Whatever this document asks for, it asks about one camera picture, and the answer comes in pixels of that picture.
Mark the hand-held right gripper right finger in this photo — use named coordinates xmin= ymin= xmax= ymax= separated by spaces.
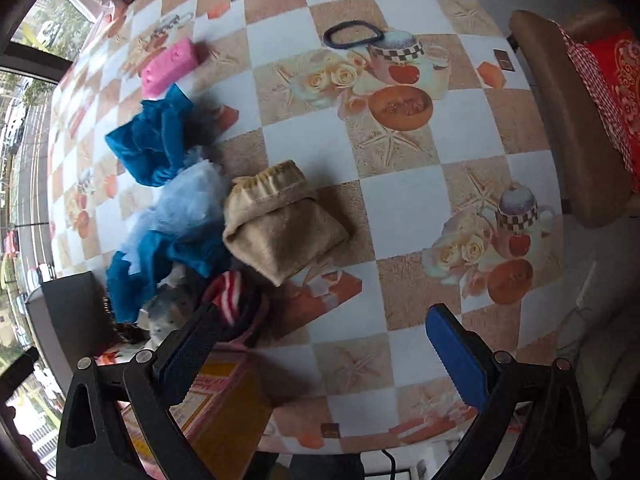
xmin=425 ymin=304 xmax=598 ymax=480

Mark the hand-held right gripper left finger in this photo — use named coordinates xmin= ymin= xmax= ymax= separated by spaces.
xmin=56 ymin=304 xmax=226 ymax=480

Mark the red white striped scrunchie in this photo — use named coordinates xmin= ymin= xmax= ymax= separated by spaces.
xmin=200 ymin=270 xmax=271 ymax=351

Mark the white cardboard box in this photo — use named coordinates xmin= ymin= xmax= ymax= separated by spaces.
xmin=25 ymin=271 xmax=121 ymax=396

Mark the teal mesh scrunchie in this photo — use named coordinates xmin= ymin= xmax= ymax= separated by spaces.
xmin=105 ymin=84 xmax=201 ymax=187
xmin=106 ymin=230 xmax=233 ymax=323

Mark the pink soft pouch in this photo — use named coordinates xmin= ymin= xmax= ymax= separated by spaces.
xmin=141 ymin=37 xmax=201 ymax=98

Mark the orange patterned carton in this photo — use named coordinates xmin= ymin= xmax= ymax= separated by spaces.
xmin=120 ymin=345 xmax=276 ymax=480

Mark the white bedding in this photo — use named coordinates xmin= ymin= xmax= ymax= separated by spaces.
xmin=555 ymin=260 xmax=640 ymax=446

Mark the beige cloth pouch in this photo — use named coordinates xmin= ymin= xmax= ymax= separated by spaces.
xmin=222 ymin=160 xmax=351 ymax=287

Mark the light blue tulle scrunchie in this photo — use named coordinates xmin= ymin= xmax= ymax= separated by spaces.
xmin=120 ymin=157 xmax=228 ymax=261

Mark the checkered printed tablecloth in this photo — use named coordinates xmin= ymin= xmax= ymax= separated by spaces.
xmin=47 ymin=0 xmax=566 ymax=461

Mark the brown chair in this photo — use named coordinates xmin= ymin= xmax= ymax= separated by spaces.
xmin=508 ymin=2 xmax=640 ymax=228

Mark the red patterned cushion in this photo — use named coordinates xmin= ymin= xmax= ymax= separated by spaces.
xmin=557 ymin=25 xmax=640 ymax=181

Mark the black hair band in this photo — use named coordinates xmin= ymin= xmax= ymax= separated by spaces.
xmin=323 ymin=20 xmax=385 ymax=51

